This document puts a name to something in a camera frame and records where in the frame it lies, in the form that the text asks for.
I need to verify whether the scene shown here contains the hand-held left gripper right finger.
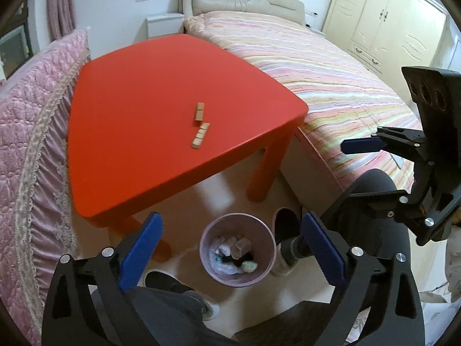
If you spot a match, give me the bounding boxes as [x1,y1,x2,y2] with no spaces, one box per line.
[301,212,425,346]

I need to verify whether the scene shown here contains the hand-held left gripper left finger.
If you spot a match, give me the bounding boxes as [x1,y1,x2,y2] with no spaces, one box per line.
[41,212,163,346]

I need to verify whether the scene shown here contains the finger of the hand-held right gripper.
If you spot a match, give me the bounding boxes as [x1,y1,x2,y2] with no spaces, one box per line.
[340,126,428,160]
[319,188,415,224]

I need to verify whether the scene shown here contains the pink waste bin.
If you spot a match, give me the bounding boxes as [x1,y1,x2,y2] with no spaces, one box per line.
[200,213,277,288]

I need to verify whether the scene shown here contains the white carton box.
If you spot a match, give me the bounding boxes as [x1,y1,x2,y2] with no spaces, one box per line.
[230,238,253,259]

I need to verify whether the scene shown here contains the person's right leg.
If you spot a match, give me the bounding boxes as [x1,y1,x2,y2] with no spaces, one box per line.
[279,169,412,318]

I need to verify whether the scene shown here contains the person's leg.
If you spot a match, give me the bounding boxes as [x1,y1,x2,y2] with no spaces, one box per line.
[279,169,412,318]
[90,284,232,346]

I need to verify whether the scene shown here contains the person's right slipper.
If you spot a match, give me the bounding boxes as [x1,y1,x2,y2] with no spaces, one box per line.
[272,207,302,277]

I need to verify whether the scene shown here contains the person's slipper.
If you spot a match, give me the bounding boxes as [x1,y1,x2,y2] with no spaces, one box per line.
[272,207,302,277]
[144,270,220,321]

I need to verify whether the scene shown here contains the dark wooden stool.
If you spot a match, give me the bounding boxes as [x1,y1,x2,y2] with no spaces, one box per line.
[234,297,372,346]

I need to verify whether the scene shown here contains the person's left leg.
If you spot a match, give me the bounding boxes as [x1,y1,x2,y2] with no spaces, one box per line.
[90,284,232,346]

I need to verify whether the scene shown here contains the clear plastic bag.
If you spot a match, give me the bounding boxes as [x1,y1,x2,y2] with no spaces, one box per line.
[212,259,246,279]

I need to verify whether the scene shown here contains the person's left slipper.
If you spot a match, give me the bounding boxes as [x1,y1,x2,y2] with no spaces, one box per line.
[144,270,220,321]

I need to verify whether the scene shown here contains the striped bed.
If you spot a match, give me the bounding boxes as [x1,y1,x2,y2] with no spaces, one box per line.
[183,11,430,203]

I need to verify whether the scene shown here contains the cream wardrobe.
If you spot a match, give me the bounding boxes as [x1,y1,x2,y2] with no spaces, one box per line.
[321,0,449,77]

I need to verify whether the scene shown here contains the long wooden block strip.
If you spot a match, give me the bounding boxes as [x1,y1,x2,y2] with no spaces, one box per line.
[191,123,211,150]

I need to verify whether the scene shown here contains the red table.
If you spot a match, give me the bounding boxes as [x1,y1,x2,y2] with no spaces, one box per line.
[67,33,309,264]

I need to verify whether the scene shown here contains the pink quilted bedspread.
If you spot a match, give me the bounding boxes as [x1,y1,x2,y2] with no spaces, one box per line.
[0,29,93,346]

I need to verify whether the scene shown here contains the beige padded headboard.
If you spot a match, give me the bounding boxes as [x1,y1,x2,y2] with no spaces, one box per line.
[180,0,306,27]

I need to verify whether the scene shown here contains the white nightstand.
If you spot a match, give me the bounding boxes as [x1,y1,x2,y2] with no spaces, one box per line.
[146,12,186,40]

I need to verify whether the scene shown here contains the black framed window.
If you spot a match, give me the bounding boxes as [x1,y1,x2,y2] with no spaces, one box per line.
[0,3,31,80]

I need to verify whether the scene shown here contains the pink curtain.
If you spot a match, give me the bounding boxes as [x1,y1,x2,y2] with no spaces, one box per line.
[47,0,78,42]

